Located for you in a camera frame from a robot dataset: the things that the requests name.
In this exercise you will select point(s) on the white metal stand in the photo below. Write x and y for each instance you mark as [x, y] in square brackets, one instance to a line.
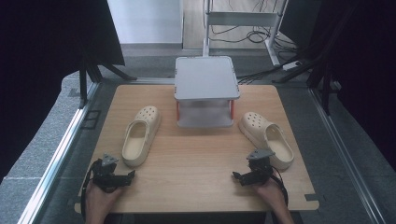
[239, 18]

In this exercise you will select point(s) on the cream clog shoe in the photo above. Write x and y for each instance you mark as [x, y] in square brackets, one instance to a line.
[141, 135]
[267, 138]

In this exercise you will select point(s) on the person's left hand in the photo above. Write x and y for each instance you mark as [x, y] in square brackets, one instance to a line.
[100, 197]

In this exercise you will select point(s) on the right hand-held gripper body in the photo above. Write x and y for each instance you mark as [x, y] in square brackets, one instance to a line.
[259, 169]

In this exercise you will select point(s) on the black metal stand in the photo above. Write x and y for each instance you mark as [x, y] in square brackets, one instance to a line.
[317, 74]

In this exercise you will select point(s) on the grey two-tier shoe rack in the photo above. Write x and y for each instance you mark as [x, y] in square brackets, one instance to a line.
[205, 81]

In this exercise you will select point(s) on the black tripod stand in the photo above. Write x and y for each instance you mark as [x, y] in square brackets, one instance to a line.
[93, 73]

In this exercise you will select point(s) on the aluminium rail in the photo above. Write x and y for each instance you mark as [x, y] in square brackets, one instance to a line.
[56, 158]
[345, 155]

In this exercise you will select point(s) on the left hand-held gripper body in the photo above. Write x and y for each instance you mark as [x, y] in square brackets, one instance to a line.
[104, 174]

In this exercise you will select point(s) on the black curtain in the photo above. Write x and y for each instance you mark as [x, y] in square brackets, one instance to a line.
[361, 62]
[46, 46]

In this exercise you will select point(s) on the white power strip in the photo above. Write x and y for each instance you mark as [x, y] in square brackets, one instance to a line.
[291, 65]

